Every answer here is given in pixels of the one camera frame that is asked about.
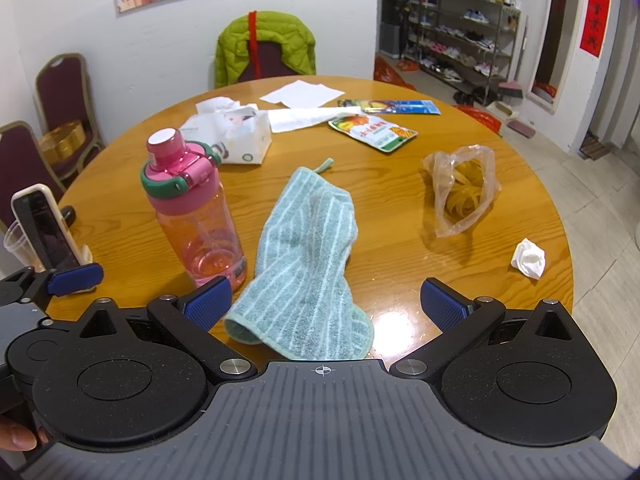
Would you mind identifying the gold round tin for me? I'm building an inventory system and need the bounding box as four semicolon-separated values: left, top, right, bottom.
38;120;87;166

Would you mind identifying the clear plastic cup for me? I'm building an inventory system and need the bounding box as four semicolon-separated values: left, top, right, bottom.
3;221;42;272

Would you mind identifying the metal shoe rack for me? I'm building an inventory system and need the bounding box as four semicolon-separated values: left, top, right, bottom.
402;0;521;106

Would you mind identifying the near dark red chair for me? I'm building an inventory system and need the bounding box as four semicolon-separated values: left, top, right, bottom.
0;122;66;233

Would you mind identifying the red door couplet banner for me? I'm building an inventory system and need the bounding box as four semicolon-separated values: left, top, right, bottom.
580;0;611;58

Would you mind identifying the pink water bottle green handle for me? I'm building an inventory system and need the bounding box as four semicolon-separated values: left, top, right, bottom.
140;128;246;290

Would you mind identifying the green white snack packet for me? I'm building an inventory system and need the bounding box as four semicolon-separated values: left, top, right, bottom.
329;115;418;154

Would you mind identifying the plastic bag of rubber bands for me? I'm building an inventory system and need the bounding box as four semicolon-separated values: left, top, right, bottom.
422;144;501;237

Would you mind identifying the red plastic bag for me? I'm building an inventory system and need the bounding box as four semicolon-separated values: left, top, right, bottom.
373;55;416;91

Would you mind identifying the blue yellow flat packet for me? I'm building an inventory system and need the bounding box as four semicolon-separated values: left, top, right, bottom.
337;100;440;115

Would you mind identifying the dark red chair with jacket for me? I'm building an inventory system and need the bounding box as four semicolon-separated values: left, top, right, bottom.
238;41;296;82

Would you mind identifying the round wooden table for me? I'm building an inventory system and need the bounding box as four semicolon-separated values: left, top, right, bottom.
45;75;575;366

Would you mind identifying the smartphone in white case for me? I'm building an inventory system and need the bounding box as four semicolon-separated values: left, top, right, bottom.
11;183;93;271

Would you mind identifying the crumpled white tissue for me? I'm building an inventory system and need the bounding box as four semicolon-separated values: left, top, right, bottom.
511;238;546;281

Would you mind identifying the left hand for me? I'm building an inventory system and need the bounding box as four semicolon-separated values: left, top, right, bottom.
0;416;48;452

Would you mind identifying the dark red gold chair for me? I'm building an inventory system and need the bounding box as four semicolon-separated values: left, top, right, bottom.
36;53;105;185

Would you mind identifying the white tissue pack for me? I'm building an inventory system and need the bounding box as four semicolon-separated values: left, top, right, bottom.
179;96;271;165

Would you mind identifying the light blue striped towel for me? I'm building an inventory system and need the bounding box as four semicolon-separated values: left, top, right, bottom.
224;167;374;361

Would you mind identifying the white paper sheet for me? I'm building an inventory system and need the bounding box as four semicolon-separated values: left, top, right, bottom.
260;80;344;108

